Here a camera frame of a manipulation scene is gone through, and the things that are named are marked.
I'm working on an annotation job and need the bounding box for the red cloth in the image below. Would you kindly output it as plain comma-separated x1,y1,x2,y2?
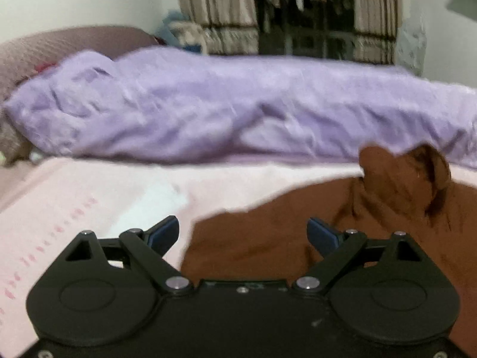
33,61,60,74

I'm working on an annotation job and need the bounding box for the beige patterned curtain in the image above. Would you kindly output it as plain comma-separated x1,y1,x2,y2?
352,0,403,65
175,0,259,56

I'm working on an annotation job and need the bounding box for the purple quilt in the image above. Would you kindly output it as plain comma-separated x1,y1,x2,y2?
2,48,477,174

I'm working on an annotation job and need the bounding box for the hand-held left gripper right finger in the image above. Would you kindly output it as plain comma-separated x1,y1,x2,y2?
292,217,427,297

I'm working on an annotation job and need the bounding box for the dark glass window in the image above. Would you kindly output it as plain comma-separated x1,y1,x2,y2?
255,0,356,60

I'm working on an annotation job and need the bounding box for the pink printed blanket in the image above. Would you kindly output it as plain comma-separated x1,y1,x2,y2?
0,155,477,358

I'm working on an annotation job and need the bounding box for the fan with white patterned cover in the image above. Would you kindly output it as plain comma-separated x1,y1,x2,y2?
395,15,427,77

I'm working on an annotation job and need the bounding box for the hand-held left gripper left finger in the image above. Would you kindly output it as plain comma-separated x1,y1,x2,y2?
65,215,194,296

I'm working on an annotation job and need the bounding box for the brown plush toy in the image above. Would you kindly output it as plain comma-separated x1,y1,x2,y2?
0,119,32,165

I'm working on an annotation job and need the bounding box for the mauve quilted pillow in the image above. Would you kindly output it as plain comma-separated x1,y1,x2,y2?
0,25,159,101

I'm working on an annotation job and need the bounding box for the blue plush toy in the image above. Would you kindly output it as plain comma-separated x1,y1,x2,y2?
158,10,187,47

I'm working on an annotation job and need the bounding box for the brown garment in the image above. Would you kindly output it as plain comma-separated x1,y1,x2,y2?
181,143,477,358

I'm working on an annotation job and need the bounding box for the beige cloth bundle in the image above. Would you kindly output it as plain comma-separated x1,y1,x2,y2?
169,20,207,55

